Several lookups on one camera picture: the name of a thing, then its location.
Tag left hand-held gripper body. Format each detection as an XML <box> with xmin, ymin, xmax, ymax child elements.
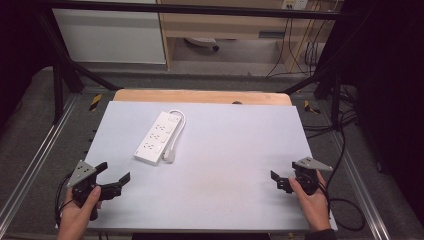
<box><xmin>66</xmin><ymin>159</ymin><xmax>102</xmax><ymax>222</ymax></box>

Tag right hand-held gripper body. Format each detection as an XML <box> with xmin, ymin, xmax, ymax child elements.
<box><xmin>291</xmin><ymin>156</ymin><xmax>334</xmax><ymax>197</ymax></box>

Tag person's right hand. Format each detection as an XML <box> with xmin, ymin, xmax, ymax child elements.
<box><xmin>287</xmin><ymin>170</ymin><xmax>332</xmax><ymax>233</ymax></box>

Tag person's left hand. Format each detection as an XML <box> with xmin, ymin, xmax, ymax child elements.
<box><xmin>56</xmin><ymin>185</ymin><xmax>103</xmax><ymax>240</ymax></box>

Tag white power strip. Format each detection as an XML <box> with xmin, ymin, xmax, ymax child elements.
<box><xmin>133</xmin><ymin>111</ymin><xmax>183</xmax><ymax>167</ymax></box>

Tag dark sleeve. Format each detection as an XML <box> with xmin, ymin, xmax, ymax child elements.
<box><xmin>303</xmin><ymin>227</ymin><xmax>338</xmax><ymax>240</ymax></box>

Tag black curtain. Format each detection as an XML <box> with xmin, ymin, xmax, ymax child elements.
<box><xmin>0</xmin><ymin>0</ymin><xmax>54</xmax><ymax>128</ymax></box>
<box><xmin>336</xmin><ymin>0</ymin><xmax>424</xmax><ymax>228</ymax></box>

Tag wooden table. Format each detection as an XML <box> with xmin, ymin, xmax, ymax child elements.
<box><xmin>112</xmin><ymin>88</ymin><xmax>293</xmax><ymax>107</ymax></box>

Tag white cabinet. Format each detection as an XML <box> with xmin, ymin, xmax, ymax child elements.
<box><xmin>51</xmin><ymin>7</ymin><xmax>167</xmax><ymax>65</ymax></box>

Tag wooden desk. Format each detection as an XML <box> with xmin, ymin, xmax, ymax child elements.
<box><xmin>155</xmin><ymin>0</ymin><xmax>342</xmax><ymax>73</ymax></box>

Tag grey object under desk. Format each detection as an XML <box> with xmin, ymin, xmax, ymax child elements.
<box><xmin>184</xmin><ymin>36</ymin><xmax>221</xmax><ymax>52</ymax></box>

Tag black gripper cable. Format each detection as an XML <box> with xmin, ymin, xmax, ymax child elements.
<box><xmin>323</xmin><ymin>113</ymin><xmax>366</xmax><ymax>232</ymax></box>
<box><xmin>54</xmin><ymin>171</ymin><xmax>75</xmax><ymax>226</ymax></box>

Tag aluminium rail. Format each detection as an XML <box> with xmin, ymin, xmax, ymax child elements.
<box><xmin>0</xmin><ymin>92</ymin><xmax>82</xmax><ymax>229</ymax></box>
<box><xmin>327</xmin><ymin>131</ymin><xmax>392</xmax><ymax>240</ymax></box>

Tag black floor cables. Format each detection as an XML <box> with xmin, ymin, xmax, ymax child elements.
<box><xmin>301</xmin><ymin>85</ymin><xmax>360</xmax><ymax>140</ymax></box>

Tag white power strip cable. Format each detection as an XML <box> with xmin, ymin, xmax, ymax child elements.
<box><xmin>161</xmin><ymin>108</ymin><xmax>187</xmax><ymax>164</ymax></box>

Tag black hanging cables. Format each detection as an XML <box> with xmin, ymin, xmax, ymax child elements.
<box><xmin>265</xmin><ymin>9</ymin><xmax>331</xmax><ymax>79</ymax></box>

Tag white wall socket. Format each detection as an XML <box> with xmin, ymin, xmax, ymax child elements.
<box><xmin>281</xmin><ymin>0</ymin><xmax>310</xmax><ymax>11</ymax></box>

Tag black metal frame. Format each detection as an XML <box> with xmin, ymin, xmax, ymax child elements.
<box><xmin>32</xmin><ymin>0</ymin><xmax>345</xmax><ymax>132</ymax></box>

